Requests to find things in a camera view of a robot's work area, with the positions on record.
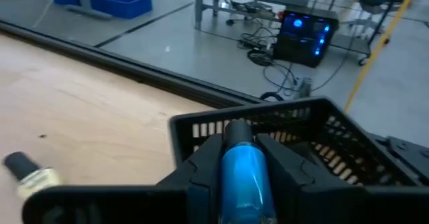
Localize black cable bundle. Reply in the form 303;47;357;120
246;47;275;68

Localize black plastic lattice basket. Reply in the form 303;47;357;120
169;96;429;188

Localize black mounting plate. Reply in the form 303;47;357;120
367;132;429;186

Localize black aluminium table frame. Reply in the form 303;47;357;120
0;18;265;109

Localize black computer blue lights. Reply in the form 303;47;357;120
273;9;340;69

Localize tangled black cables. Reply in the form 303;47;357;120
237;32;274;50

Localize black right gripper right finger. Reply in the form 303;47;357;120
255;132;366;224

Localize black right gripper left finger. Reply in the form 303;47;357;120
156;133;225;224

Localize grey power strip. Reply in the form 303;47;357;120
296;76;313;99

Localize bright blue nail polish bottle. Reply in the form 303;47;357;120
219;119;278;224

